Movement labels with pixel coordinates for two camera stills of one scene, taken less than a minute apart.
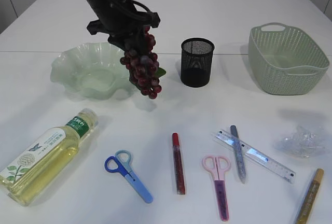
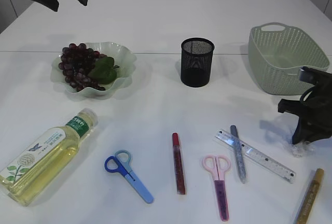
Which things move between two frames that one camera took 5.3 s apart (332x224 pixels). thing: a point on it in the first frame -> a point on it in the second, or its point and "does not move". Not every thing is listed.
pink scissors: x=218 y=165 does not move
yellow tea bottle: x=33 y=170 does not move
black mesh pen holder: x=196 y=57 does not move
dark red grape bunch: x=142 y=66 -> x=76 y=61
